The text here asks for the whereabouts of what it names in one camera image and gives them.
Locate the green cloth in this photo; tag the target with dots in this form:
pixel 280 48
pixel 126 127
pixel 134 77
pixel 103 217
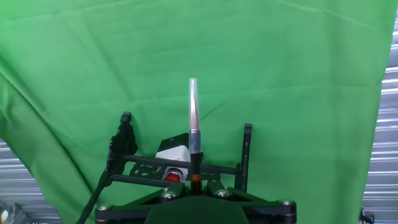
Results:
pixel 186 46

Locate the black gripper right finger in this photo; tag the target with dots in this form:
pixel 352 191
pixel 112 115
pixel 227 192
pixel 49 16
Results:
pixel 264 210

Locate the small grey red-button box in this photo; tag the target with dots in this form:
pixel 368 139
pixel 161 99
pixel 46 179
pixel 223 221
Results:
pixel 174 154

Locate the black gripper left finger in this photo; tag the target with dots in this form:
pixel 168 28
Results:
pixel 130 210

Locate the brown calligraphy brush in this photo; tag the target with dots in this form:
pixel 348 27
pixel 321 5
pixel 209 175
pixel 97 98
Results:
pixel 195 143

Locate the black pen rack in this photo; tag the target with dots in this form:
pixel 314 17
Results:
pixel 124 140

